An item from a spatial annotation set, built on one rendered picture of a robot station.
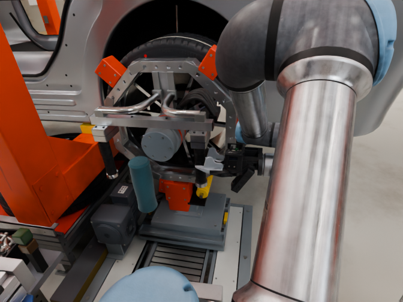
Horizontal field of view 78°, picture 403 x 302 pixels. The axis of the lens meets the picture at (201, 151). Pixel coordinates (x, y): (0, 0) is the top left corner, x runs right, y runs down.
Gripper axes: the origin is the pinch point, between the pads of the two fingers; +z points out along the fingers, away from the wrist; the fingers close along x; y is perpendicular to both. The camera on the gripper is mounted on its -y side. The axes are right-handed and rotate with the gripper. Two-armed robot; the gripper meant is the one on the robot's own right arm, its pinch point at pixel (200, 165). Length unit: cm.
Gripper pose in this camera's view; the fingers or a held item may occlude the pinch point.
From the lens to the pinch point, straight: 83.8
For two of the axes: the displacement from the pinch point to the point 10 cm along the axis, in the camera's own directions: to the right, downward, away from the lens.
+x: -2.0, 5.2, -8.3
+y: -0.4, -8.5, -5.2
